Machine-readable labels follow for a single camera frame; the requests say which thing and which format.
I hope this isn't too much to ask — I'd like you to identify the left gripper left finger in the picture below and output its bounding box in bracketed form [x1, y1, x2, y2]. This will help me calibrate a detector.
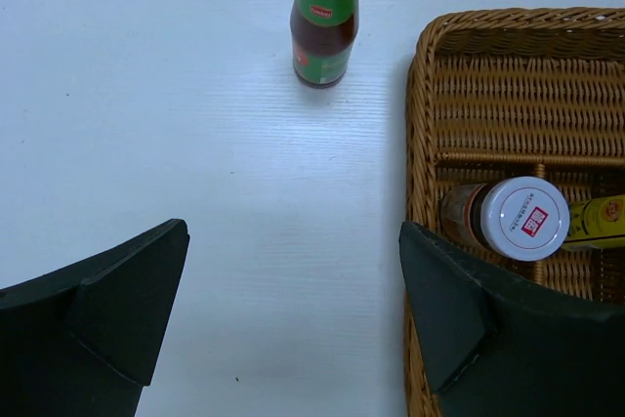
[1, 219, 189, 416]

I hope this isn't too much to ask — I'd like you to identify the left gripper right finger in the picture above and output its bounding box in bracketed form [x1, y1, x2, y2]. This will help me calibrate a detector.
[399, 222, 624, 416]

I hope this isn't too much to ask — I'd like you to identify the white-lid brown jar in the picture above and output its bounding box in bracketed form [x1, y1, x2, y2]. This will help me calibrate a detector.
[439, 176, 570, 262]

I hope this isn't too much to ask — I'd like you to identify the small yellow bottle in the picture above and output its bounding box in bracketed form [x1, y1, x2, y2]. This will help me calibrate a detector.
[562, 194, 625, 251]

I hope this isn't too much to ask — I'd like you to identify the red sauce bottle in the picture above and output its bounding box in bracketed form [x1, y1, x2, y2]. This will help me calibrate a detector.
[290, 0, 359, 88]

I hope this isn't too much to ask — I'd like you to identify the wicker divided tray basket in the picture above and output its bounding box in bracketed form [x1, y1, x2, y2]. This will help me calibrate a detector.
[403, 8, 624, 416]

